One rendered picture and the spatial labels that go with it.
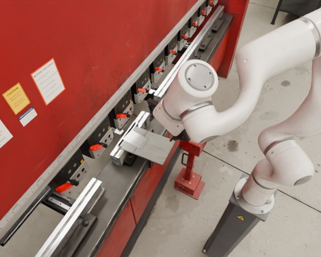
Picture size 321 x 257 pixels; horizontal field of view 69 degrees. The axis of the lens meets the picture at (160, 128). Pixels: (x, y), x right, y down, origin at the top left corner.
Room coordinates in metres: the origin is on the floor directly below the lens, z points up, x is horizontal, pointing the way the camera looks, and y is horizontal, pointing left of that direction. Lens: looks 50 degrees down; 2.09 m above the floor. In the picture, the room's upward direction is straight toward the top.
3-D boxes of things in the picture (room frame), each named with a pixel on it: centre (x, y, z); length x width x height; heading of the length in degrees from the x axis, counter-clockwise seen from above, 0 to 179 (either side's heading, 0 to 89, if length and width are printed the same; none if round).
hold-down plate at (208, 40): (2.12, -0.45, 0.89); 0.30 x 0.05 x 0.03; 155
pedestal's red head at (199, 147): (1.07, -0.26, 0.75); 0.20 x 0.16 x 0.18; 150
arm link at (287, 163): (0.47, -0.46, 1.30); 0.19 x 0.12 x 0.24; 14
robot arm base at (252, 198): (0.50, -0.46, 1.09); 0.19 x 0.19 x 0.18
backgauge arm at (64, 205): (0.63, 0.74, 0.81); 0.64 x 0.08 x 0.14; 65
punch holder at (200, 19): (1.93, -0.30, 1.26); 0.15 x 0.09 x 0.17; 155
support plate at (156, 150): (0.81, 0.07, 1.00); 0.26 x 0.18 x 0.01; 65
